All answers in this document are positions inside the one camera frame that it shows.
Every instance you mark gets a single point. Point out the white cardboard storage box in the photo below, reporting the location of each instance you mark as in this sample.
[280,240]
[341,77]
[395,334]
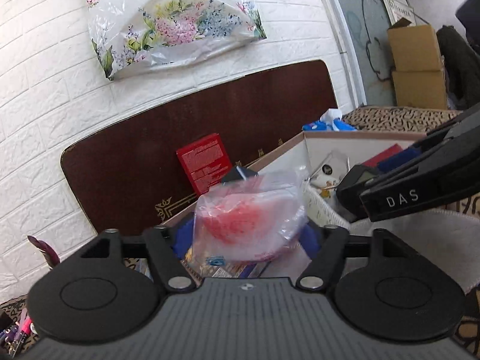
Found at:
[328,157]

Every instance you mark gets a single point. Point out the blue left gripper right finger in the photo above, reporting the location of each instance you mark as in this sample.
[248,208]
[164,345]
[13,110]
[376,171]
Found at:
[311,239]

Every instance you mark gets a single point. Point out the blue tissue pack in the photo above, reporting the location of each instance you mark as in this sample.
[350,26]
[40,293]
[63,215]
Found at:
[331,120]

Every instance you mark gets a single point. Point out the red box against board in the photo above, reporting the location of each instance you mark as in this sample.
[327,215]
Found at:
[205,162]

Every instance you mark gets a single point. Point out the brown cardboard boxes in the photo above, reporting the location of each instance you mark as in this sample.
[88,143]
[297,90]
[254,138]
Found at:
[418,75]

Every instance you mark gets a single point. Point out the black digital scale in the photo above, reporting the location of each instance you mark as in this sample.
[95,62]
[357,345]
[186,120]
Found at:
[353,193]

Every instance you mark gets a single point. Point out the floral plastic bag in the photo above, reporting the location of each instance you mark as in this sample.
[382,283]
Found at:
[130,37]

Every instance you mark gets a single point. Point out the pink masks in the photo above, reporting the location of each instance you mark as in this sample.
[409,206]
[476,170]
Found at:
[252,220]

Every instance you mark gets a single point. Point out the dark red booklet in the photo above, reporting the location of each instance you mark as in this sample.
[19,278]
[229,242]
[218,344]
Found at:
[385,154]

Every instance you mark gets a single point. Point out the pink highlighter marker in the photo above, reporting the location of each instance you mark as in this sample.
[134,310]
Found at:
[24,332]

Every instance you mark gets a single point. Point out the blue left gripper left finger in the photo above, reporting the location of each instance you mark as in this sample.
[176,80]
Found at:
[182,236]

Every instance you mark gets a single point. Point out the dark brown wooden board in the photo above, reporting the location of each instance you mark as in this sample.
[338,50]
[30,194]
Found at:
[128,176]

